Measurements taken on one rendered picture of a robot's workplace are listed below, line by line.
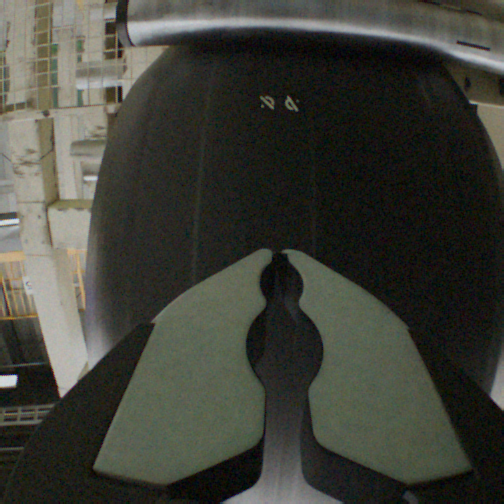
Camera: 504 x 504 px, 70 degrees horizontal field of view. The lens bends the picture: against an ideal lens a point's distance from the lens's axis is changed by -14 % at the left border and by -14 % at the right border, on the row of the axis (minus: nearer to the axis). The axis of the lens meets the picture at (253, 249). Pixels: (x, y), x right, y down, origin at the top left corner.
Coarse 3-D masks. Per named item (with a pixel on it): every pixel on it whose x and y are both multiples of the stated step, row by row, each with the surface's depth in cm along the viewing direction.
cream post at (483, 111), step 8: (488, 16) 38; (480, 112) 43; (488, 112) 41; (496, 112) 39; (488, 120) 41; (496, 120) 40; (488, 128) 42; (496, 128) 40; (496, 136) 40; (496, 144) 40
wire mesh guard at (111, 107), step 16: (64, 0) 64; (48, 16) 66; (48, 32) 67; (48, 48) 68; (128, 48) 69; (16, 64) 69; (48, 64) 69; (112, 64) 70; (0, 80) 70; (48, 80) 71; (112, 80) 71; (32, 112) 72; (48, 112) 72; (64, 112) 73; (80, 112) 73; (96, 112) 73; (112, 112) 73
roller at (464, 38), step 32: (128, 0) 24; (160, 0) 24; (192, 0) 24; (224, 0) 24; (256, 0) 24; (288, 0) 24; (320, 0) 24; (352, 0) 24; (384, 0) 24; (128, 32) 25; (160, 32) 25; (192, 32) 25; (224, 32) 25; (256, 32) 25; (288, 32) 25; (320, 32) 25; (352, 32) 25; (384, 32) 24; (416, 32) 24; (448, 32) 24; (480, 32) 23; (480, 64) 25
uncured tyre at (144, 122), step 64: (192, 64) 26; (256, 64) 25; (320, 64) 26; (384, 64) 26; (128, 128) 25; (192, 128) 23; (256, 128) 23; (320, 128) 23; (384, 128) 23; (448, 128) 23; (128, 192) 22; (192, 192) 21; (256, 192) 21; (320, 192) 21; (384, 192) 21; (448, 192) 21; (128, 256) 22; (192, 256) 21; (320, 256) 21; (384, 256) 21; (448, 256) 21; (128, 320) 21; (448, 320) 20
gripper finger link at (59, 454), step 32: (128, 352) 8; (96, 384) 7; (64, 416) 6; (96, 416) 7; (32, 448) 6; (64, 448) 6; (96, 448) 6; (32, 480) 5; (64, 480) 5; (96, 480) 5
